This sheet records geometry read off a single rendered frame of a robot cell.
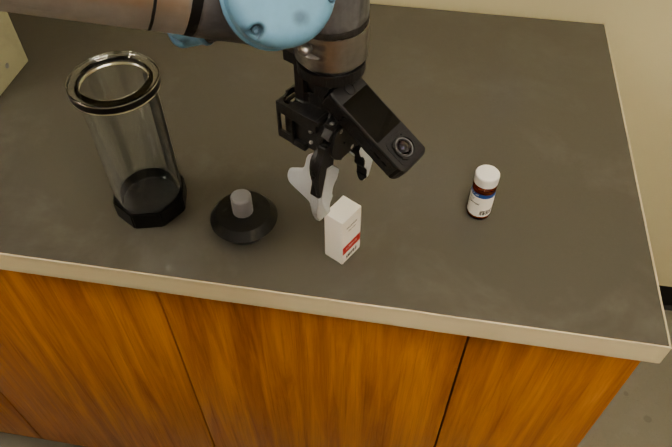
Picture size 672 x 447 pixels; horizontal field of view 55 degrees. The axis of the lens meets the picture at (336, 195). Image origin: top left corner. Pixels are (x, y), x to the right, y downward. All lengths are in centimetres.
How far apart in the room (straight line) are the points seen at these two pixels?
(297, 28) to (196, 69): 78
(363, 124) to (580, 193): 44
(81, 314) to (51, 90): 39
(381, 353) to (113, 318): 43
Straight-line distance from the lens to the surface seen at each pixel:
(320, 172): 70
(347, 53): 63
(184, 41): 56
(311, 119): 69
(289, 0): 41
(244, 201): 85
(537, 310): 86
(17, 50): 128
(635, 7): 141
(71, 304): 110
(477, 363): 99
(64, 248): 95
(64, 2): 42
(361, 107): 66
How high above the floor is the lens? 164
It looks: 48 degrees down
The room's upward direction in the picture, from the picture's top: straight up
